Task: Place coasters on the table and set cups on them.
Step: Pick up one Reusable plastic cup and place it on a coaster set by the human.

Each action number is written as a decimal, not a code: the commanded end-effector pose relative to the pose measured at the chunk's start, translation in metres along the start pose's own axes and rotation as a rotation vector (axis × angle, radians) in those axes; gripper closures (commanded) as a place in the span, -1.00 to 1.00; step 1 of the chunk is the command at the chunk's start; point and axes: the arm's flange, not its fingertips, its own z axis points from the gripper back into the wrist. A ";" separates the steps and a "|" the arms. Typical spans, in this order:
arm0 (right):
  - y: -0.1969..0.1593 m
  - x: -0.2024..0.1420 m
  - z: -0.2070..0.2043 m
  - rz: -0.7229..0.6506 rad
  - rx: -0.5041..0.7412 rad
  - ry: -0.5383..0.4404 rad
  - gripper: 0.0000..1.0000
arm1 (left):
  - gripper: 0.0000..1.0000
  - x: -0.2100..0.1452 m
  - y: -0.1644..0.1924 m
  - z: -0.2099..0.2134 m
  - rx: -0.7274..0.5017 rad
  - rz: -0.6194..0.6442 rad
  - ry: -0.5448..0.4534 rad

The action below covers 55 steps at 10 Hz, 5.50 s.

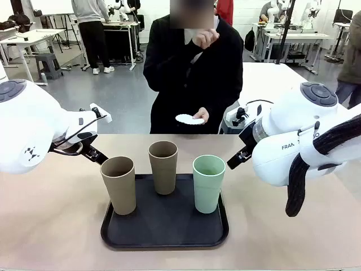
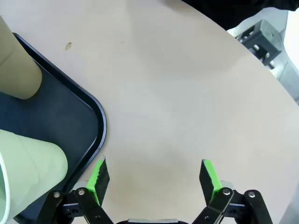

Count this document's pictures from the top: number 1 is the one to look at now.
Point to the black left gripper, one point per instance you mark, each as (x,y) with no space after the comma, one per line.
(74,148)

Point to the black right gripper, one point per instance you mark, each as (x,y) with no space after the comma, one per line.
(248,137)

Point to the brown tall cup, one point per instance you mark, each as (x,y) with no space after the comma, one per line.
(163,175)
(121,192)

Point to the light green tall cup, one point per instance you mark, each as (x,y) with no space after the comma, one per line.
(207,192)

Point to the white scalloped coaster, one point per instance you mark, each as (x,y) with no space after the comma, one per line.
(186,118)

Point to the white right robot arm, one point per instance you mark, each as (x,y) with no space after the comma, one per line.
(282,158)

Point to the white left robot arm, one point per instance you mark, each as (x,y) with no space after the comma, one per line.
(28,127)

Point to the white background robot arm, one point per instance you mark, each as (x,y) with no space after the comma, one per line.
(272,14)
(308,14)
(122,8)

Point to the person's left hand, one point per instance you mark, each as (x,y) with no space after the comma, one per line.
(202,114)

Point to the person's right hand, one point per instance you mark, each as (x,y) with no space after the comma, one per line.
(207,38)

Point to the large white table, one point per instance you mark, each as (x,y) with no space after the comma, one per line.
(268,79)

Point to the small grey bottle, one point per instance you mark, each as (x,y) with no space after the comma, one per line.
(43,77)

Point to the person in black cardigan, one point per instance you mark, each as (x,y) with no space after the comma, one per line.
(175,84)

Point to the black plastic tray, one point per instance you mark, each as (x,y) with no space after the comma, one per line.
(163,226)

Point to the grey step stool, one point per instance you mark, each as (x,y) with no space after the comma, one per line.
(48,60)

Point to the person in grey hoodie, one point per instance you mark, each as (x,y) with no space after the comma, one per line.
(90,42)

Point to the black backpack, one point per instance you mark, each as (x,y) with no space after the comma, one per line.
(249,39)

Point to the white cylindrical air purifier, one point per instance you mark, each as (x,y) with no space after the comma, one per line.
(2,72)

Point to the white workbench with robots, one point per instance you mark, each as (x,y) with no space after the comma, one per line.
(296,36)

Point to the white desk with white legs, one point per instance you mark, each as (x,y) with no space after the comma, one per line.
(34,35)

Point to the black stand pole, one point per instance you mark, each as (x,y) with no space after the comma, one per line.
(286,31)

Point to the person in red top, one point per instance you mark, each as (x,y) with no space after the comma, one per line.
(225,11)

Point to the seated person in grey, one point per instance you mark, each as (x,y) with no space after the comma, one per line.
(265,12)

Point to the person in olive jacket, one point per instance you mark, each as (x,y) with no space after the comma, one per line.
(351,56)

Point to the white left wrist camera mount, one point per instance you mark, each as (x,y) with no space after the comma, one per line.
(101,113)

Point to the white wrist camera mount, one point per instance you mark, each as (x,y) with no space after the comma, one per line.
(231,116)
(101,113)

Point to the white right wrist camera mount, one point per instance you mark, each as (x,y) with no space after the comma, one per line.
(231,116)

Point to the desk with white frame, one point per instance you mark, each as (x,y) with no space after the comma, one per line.
(118,25)

